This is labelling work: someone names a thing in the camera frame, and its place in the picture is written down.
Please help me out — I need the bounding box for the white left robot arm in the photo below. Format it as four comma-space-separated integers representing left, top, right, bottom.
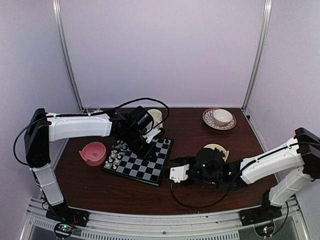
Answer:
24, 106, 165, 222

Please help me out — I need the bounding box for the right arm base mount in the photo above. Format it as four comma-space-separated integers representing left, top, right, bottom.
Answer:
239, 206, 282, 238

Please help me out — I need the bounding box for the cream bowl of black pieces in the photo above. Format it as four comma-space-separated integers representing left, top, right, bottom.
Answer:
203, 143, 230, 162

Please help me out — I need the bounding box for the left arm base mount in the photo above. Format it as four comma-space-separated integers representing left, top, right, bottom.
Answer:
45, 208, 90, 239

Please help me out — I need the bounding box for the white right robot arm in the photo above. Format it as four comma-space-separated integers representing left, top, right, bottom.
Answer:
169, 127, 320, 221

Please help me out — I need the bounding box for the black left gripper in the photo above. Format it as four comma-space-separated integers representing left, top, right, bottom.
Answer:
119, 127, 157, 162

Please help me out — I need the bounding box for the pink bowl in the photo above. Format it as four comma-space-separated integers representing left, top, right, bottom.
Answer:
79, 141, 107, 167

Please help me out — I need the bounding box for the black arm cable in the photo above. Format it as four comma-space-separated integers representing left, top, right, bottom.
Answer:
169, 179, 232, 209
13, 97, 171, 166

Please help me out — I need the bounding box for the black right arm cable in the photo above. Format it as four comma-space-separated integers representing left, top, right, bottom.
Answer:
169, 179, 232, 209

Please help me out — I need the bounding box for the aluminium frame post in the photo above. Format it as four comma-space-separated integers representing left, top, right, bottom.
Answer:
52, 0, 84, 112
241, 0, 273, 112

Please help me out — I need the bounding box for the aluminium frame post left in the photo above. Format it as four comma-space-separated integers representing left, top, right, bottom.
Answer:
52, 0, 84, 112

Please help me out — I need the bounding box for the floral patterned saucer plate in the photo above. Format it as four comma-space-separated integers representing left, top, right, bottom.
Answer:
202, 108, 237, 131

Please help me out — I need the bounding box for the aluminium front rail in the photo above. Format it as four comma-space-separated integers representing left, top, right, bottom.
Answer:
17, 197, 312, 240

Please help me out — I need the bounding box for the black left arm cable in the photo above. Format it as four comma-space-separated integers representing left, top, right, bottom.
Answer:
13, 97, 171, 166

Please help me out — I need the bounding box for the white ribbed ceramic mug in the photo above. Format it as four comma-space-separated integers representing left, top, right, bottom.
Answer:
147, 108, 163, 129

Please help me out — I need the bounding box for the white ceramic cup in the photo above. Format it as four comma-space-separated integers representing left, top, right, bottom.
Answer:
212, 109, 233, 126

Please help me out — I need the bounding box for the black and white chessboard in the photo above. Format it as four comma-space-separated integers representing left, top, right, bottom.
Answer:
100, 137, 174, 187

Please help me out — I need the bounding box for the clear glass cup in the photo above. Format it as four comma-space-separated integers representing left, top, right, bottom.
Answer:
86, 104, 101, 113

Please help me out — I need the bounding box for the aluminium frame post right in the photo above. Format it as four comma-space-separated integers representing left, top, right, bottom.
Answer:
241, 0, 273, 112

